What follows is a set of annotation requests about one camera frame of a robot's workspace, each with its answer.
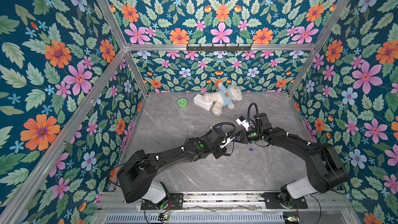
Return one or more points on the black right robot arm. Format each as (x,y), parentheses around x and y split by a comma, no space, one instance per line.
(324,169)

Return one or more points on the black hook rail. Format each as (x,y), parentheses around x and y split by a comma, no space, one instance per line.
(219,47)

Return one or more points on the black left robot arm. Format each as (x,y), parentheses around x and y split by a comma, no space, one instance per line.
(136,175)

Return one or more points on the white teddy bear blue hoodie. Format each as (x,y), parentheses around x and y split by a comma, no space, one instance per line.
(224,97)

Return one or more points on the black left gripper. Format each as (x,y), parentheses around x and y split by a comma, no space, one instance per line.
(221,152)

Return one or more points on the white box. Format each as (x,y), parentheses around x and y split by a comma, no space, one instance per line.
(200,102)

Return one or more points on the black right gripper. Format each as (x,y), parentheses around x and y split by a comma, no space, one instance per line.
(244,135)

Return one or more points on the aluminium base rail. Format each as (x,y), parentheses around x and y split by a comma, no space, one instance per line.
(256,201)

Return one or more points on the green lidded small jar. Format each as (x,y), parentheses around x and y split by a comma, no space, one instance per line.
(183,104)

